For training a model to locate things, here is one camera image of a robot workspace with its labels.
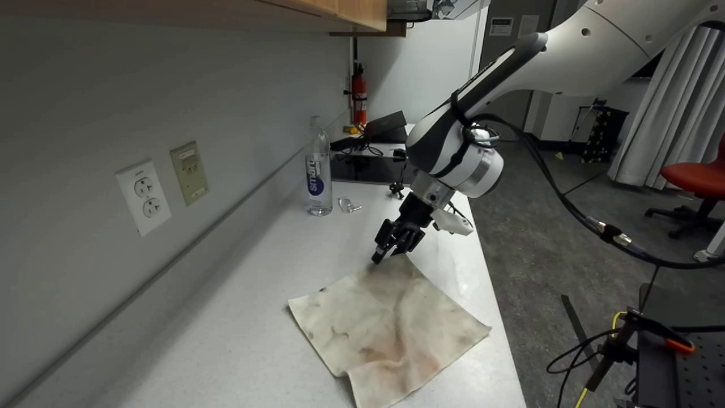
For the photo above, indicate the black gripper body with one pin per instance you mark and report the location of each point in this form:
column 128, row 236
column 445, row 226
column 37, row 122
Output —
column 409, row 222

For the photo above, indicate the stained beige cloth towel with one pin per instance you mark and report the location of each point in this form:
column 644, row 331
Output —
column 386, row 325

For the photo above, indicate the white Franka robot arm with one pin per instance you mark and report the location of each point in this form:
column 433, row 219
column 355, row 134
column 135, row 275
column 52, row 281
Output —
column 603, row 45

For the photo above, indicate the clear plastic wrapper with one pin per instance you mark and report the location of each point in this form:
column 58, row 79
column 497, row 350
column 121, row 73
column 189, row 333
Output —
column 348, row 204

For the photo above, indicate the clear plastic water bottle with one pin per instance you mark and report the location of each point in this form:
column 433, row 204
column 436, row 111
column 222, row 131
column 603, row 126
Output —
column 317, row 181

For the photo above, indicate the black angled stand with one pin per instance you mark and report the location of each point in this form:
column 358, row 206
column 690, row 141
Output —
column 382, row 128

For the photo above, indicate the red fire extinguisher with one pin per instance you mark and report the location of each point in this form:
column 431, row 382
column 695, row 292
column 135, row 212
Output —
column 358, row 94

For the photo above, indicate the grey door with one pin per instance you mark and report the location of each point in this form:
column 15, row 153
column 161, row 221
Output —
column 513, row 114

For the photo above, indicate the white paper sign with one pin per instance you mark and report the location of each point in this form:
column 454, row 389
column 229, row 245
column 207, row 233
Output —
column 500, row 27
column 526, row 24

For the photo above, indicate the wooden upper cabinet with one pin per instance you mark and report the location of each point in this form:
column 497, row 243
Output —
column 364, row 11

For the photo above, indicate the white curtain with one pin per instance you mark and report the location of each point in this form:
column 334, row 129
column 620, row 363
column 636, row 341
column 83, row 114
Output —
column 681, row 114

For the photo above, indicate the red office chair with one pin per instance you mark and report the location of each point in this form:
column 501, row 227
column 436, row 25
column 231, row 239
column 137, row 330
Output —
column 704, row 177

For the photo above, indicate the black breadboard table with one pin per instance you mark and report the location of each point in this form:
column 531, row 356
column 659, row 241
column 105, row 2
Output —
column 681, row 386

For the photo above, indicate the small black clamp mount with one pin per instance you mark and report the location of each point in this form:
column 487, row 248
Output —
column 395, row 189

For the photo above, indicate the beige wall switch plate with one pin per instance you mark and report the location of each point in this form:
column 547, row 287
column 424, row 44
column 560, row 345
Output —
column 189, row 173

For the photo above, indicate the white wall outlet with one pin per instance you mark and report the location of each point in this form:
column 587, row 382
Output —
column 144, row 195

